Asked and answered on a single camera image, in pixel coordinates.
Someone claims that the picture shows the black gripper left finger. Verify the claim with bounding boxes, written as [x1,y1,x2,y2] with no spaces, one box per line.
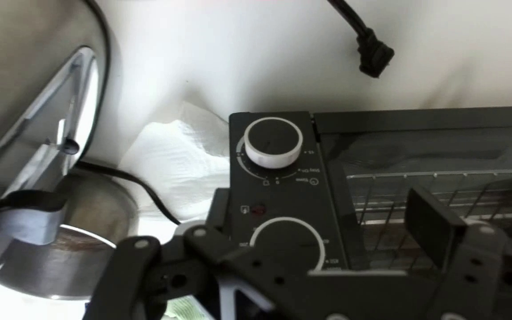
[83,223,314,320]

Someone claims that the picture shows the black toaster oven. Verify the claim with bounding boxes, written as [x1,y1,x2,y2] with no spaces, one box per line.
[207,106,512,282]

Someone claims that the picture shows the black power cable with plug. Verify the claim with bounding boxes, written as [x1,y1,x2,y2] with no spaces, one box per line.
[326,0,399,81]

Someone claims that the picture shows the white crumpled cloth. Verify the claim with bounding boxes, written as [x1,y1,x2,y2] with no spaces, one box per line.
[118,102,234,226]

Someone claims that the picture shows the oven timer knob white rim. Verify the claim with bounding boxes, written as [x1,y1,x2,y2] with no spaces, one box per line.
[243,116,307,171]

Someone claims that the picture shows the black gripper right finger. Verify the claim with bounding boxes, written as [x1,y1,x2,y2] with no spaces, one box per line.
[406,186,512,320]

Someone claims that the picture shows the thin black appliance cable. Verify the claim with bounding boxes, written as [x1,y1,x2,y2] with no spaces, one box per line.
[74,159,184,228]

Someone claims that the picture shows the oven temperature knob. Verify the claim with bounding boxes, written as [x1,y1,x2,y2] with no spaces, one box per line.
[248,216,330,276]

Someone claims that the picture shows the silver two-slot toaster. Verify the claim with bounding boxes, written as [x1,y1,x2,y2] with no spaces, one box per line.
[0,0,143,299]

